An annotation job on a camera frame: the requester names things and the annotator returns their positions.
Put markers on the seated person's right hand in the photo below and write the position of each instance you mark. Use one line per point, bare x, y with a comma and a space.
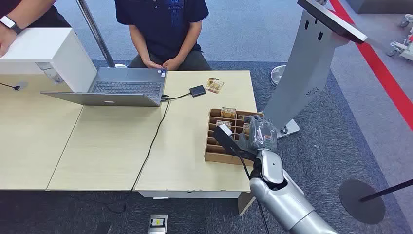
153, 64

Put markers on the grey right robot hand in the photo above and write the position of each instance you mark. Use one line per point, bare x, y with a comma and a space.
259, 134

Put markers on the standing person's hand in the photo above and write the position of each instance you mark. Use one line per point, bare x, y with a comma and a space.
5, 40

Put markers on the seated person's left hand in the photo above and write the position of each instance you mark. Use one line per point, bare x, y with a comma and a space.
172, 64

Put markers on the standing person's forearm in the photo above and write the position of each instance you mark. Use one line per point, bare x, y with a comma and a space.
30, 11

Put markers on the seated person's right forearm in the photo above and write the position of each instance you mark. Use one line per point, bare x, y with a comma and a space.
139, 43

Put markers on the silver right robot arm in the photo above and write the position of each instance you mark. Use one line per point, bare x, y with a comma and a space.
284, 197

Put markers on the seated person's left forearm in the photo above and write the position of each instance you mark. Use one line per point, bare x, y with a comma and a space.
188, 43

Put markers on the hotel key card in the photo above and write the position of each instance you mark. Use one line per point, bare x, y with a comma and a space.
223, 124
246, 128
215, 85
228, 113

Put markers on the seated person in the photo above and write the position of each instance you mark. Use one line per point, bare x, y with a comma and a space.
161, 29

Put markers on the black card reader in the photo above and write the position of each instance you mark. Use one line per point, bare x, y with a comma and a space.
197, 91

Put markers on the standing person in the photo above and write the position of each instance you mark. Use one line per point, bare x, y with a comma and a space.
48, 17

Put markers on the wooden card organizer box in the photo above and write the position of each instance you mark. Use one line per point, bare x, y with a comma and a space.
214, 151

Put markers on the black wristwatch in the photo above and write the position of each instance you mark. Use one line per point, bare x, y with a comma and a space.
10, 24

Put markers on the grey laptop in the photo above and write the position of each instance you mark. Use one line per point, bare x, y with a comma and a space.
129, 87

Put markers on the white box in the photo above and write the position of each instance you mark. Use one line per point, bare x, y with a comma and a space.
48, 48

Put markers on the clear plastic holder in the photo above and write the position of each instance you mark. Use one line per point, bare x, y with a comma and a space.
51, 73

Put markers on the grey round floor base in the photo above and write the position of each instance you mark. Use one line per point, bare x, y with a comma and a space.
277, 76

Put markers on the slanted metal pole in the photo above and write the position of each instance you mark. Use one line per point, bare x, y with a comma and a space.
96, 35

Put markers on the silver kiosk stand with screen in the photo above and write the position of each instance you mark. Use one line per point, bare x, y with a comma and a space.
303, 74

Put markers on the black stanchion with round base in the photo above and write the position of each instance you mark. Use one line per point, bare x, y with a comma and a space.
363, 202

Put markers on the metal floor socket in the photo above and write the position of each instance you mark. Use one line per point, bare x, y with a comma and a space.
157, 223

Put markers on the white wheeled cart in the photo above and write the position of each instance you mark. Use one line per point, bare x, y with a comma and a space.
403, 45

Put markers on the dark grey platform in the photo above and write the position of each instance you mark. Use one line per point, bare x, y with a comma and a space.
380, 5

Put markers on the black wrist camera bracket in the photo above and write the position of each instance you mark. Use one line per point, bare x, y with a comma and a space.
229, 142

